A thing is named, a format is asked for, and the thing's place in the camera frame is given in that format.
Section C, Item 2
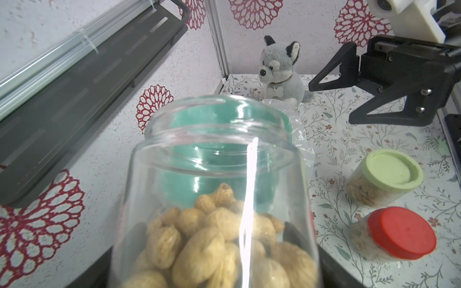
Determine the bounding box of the red lid peanut jar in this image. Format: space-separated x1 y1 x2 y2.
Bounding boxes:
349 206 437 262

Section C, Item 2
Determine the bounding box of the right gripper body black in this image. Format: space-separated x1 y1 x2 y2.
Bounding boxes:
360 36 461 86

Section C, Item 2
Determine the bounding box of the green trash bin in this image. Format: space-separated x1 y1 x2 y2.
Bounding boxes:
162 96 294 208

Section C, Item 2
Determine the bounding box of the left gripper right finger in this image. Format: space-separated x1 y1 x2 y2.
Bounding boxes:
318 247 365 288

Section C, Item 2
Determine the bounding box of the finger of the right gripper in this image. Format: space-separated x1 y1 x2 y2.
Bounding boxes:
349 61 461 127
309 41 361 92

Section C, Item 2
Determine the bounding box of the dark grey wall shelf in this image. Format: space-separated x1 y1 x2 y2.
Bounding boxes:
1 1 192 208

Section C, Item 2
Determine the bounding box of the green lid peanut jar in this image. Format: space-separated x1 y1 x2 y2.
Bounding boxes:
346 149 424 208

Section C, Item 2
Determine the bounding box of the glass peanut jar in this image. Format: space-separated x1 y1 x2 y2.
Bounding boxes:
108 96 324 288

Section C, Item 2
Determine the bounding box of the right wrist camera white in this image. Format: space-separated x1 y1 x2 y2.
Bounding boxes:
367 0 445 43

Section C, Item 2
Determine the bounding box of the grey husky plush toy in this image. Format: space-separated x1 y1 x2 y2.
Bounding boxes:
259 36 314 108

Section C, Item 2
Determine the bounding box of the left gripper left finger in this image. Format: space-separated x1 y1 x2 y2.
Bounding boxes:
66 248 112 288

